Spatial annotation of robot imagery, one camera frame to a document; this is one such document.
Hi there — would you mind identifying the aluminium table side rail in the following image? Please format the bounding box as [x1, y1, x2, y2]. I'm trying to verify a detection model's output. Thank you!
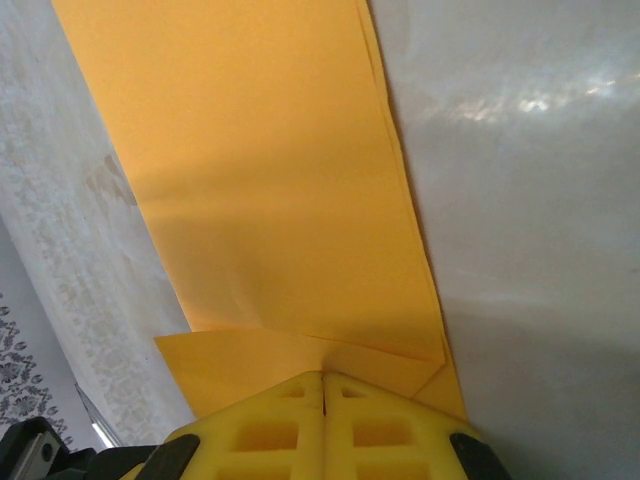
[73, 381, 122, 452]

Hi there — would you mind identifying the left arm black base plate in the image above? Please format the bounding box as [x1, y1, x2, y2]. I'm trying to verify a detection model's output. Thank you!
[0, 416, 151, 480]

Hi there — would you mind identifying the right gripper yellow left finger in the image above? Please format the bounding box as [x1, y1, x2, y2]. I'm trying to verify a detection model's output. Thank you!
[119, 369, 326, 480]

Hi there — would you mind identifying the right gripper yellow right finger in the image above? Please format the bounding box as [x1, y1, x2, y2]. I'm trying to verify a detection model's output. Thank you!
[323, 371, 512, 480]

